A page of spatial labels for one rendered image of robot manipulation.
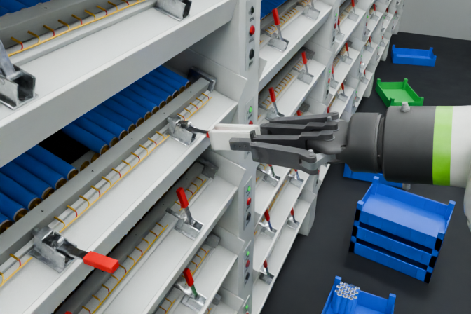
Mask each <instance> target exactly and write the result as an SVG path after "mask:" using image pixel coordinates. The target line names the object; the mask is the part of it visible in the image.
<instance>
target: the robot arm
mask: <svg viewBox="0 0 471 314"><path fill-rule="evenodd" d="M214 128H215V130H210V131H209V132H208V134H209V137H210V142H211V146H212V149H213V150H227V151H251V153H252V160H253V161H254V162H258V163H265V164H269V165H277V166H280V167H284V168H291V169H295V170H301V171H303V172H305V173H307V174H309V175H317V174H318V167H320V166H321V165H323V164H325V163H327V164H336V163H346V164H347V165H348V166H349V168H350V170H352V171H353V172H364V173H374V174H378V173H379V172H381V171H383V177H384V179H385V180H386V181H387V182H394V183H402V188H403V189H405V190H409V189H410V188H411V185H410V184H431V185H440V186H456V187H462V188H466V190H465V195H464V202H463V204H464V213H465V215H466V217H467V224H468V227H469V229H470V231H471V106H409V105H408V102H403V103H402V106H389V107H388V108H387V109H386V112H385V116H383V114H381V113H360V112H357V113H354V114H353V115H352V116H351V117H350V120H349V122H347V121H341V120H340V119H339V112H337V111H333V112H329V113H326V114H316V115H305V116H284V117H273V118H270V119H269V123H262V124H261V125H243V124H222V123H217V124H216V125H214Z"/></svg>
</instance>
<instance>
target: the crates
mask: <svg viewBox="0 0 471 314"><path fill-rule="evenodd" d="M432 49H433V48H431V47H430V50H419V49H409V48H396V47H395V45H392V50H391V58H392V63H395V64H413V65H422V66H431V67H434V66H435V60H436V57H437V56H436V55H434V54H433V52H432ZM407 81H408V79H407V78H404V81H403V82H381V80H380V79H379V78H378V79H377V81H376V88H375V90H376V92H377V93H378V95H379V96H380V98H381V99H382V100H383V102H384V103H385V105H386V106H387V108H388V107H389V106H402V103H403V102H408V105H409V106H423V100H424V98H423V97H419V96H418V95H417V94H416V93H415V92H414V90H413V89H412V88H411V87H410V86H409V84H408V83H407ZM343 176H344V177H348V178H352V179H358V180H363V181H367V182H373V178H374V176H376V177H379V181H378V182H379V183H382V184H385V185H388V186H395V187H400V188H402V183H394V182H387V181H386V180H385V179H384V177H383V171H381V172H379V173H378V174H374V173H364V172H353V171H352V170H350V168H349V166H348V165H347V164H346V163H345V167H344V173H343Z"/></svg>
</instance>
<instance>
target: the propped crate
mask: <svg viewBox="0 0 471 314"><path fill-rule="evenodd" d="M340 282H341V277H339V276H336V277H335V280H334V284H333V287H332V290H331V292H330V293H329V296H328V299H327V301H326V304H325V307H324V308H323V310H322V313H321V314H339V313H335V312H334V311H333V309H332V308H331V307H332V300H333V296H334V290H336V286H337V285H339V283H340ZM395 298H396V295H395V294H391V293H390V295H389V298H388V299H384V298H382V297H379V296H376V295H373V294H369V293H366V292H363V291H360V292H359V295H358V299H357V305H356V307H355V312H354V314H393V311H394V303H395Z"/></svg>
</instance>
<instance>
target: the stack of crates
mask: <svg viewBox="0 0 471 314"><path fill-rule="evenodd" d="M378 181H379V177H376V176H374V178H373V182H372V184H371V186H370V187H369V189H368V191H367V192H366V193H365V195H364V197H363V199H362V200H361V201H360V200H359V201H358V203H357V208H356V212H355V220H354V224H353V231H352V236H351V240H350V247H349V251H350V252H352V253H355V254H358V255H360V256H362V257H364V258H367V259H370V260H372V261H375V262H376V263H379V264H382V265H384V266H387V267H388V268H391V269H394V270H396V271H399V272H400V273H403V274H406V275H409V276H411V277H413V278H415V279H418V280H421V281H423V282H426V283H428V284H429V281H430V279H431V276H432V272H433V270H434V267H435V264H436V261H437V258H438V256H439V252H440V250H441V247H442V243H443V240H444V236H445V234H446V230H447V228H448V225H449V221H450V218H451V215H452V212H453V209H454V206H455V203H456V202H454V201H452V200H450V201H449V205H446V204H444V203H439V202H437V201H434V200H430V199H428V198H424V197H422V196H418V195H416V194H413V193H409V192H407V191H403V190H400V189H396V188H394V187H391V186H388V185H385V184H382V183H379V182H378Z"/></svg>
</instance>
